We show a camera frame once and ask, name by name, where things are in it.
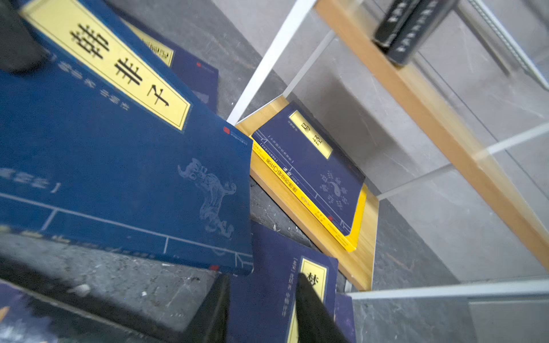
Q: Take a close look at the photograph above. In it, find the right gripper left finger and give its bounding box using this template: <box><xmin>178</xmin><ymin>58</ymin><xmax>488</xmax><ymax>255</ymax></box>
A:
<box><xmin>1</xmin><ymin>1</ymin><xmax>46</xmax><ymax>73</ymax></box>

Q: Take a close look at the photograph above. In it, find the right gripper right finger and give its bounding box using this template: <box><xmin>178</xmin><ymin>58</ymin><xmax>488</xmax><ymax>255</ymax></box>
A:
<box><xmin>295</xmin><ymin>273</ymin><xmax>348</xmax><ymax>343</ymax></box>

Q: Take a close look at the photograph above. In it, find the blue book Han Feizi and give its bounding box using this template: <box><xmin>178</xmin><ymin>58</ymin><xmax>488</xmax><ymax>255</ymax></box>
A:
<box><xmin>1</xmin><ymin>1</ymin><xmax>254</xmax><ymax>275</ymax></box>

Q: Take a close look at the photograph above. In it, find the navy book Yi Jing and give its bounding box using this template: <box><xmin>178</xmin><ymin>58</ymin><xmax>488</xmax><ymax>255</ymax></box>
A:
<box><xmin>252</xmin><ymin>102</ymin><xmax>365</xmax><ymax>236</ymax></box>

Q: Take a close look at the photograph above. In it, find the black wolf book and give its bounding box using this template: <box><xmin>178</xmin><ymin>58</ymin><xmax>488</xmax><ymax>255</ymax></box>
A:
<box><xmin>386</xmin><ymin>0</ymin><xmax>458</xmax><ymax>67</ymax></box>

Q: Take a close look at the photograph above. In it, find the navy book Mengxi label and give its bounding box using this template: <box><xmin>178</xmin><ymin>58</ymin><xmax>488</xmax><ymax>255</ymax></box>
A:
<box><xmin>227</xmin><ymin>222</ymin><xmax>356</xmax><ymax>342</ymax></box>

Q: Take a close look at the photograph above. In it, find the yellow book on shelf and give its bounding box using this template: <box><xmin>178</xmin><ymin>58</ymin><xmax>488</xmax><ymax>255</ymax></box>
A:
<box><xmin>252</xmin><ymin>139</ymin><xmax>367</xmax><ymax>252</ymax></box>

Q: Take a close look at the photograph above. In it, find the navy book yellow label far-left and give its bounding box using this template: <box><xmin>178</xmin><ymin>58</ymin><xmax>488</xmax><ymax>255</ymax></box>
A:
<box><xmin>112</xmin><ymin>7</ymin><xmax>219</xmax><ymax>113</ymax></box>

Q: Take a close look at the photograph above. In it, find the white wooden two-tier shelf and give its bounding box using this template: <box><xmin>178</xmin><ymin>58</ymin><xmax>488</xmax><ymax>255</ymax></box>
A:
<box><xmin>226</xmin><ymin>0</ymin><xmax>549</xmax><ymax>301</ymax></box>

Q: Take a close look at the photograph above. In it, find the black book on shelf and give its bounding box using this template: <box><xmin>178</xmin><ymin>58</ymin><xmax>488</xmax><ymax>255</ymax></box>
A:
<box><xmin>373</xmin><ymin>0</ymin><xmax>420</xmax><ymax>49</ymax></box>

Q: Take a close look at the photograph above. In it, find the white wire mesh basket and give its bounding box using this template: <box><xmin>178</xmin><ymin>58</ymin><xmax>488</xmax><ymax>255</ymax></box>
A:
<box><xmin>468</xmin><ymin>0</ymin><xmax>548</xmax><ymax>91</ymax></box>

